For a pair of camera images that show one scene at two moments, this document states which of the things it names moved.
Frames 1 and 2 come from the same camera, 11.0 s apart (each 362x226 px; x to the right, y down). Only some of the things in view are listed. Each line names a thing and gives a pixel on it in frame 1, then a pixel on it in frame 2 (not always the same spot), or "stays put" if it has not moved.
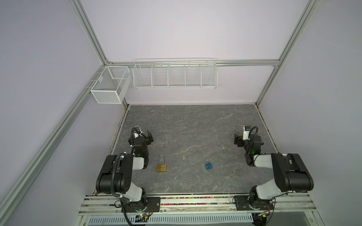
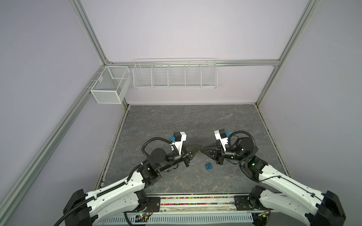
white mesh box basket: [111, 86] stays put
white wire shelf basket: [175, 73] stays put
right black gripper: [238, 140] -> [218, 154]
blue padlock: [208, 165] stays put
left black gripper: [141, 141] -> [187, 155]
